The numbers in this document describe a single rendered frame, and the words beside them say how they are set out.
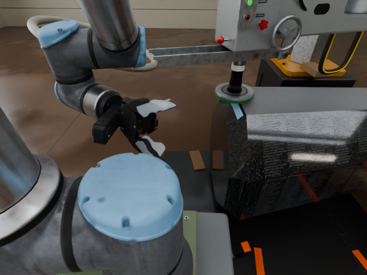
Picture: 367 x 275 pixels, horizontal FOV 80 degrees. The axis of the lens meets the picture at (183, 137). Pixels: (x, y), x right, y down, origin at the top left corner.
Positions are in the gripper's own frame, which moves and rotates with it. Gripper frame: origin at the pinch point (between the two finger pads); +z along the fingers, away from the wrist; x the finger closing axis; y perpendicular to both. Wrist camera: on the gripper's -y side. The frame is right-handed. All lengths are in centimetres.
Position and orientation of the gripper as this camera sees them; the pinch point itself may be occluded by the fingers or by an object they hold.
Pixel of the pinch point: (170, 140)
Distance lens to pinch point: 45.6
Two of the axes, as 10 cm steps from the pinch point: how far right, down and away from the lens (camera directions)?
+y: 5.4, -3.7, 7.6
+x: -1.3, 8.5, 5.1
